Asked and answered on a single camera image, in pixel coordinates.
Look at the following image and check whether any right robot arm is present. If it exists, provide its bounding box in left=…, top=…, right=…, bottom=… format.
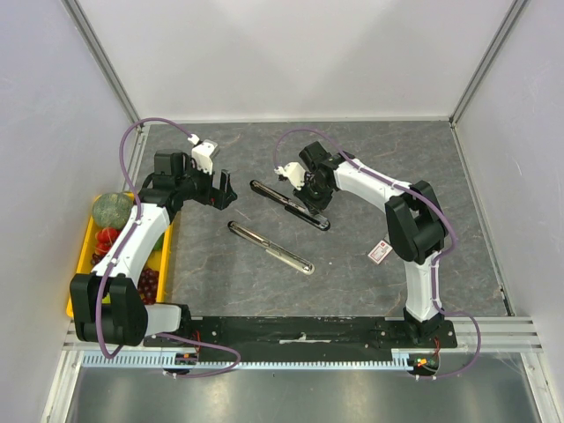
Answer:
left=276, top=142, right=456, bottom=348

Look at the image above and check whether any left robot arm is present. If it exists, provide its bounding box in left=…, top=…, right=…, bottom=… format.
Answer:
left=70, top=141, right=237, bottom=346

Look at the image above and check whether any purple grape bunch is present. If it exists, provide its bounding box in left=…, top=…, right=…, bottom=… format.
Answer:
left=137, top=268, right=159, bottom=305

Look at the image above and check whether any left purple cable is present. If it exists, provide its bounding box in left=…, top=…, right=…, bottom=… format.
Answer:
left=94, top=116, right=241, bottom=380

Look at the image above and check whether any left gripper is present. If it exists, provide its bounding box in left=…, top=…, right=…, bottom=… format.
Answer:
left=175, top=156, right=236, bottom=211

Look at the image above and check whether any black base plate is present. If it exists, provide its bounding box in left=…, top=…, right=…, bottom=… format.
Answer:
left=143, top=315, right=459, bottom=353

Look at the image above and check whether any green striped melon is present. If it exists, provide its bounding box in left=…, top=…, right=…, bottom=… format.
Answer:
left=92, top=192, right=133, bottom=230

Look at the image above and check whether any grey cable duct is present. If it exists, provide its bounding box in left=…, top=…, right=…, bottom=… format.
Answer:
left=81, top=350, right=423, bottom=371

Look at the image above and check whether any red white staple box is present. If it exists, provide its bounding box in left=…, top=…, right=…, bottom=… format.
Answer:
left=367, top=240, right=393, bottom=265

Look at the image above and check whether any silver and black stapler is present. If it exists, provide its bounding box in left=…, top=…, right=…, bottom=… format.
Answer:
left=227, top=220, right=315, bottom=275

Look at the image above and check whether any red cherry tomato cluster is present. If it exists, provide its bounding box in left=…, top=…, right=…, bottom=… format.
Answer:
left=94, top=226, right=120, bottom=256

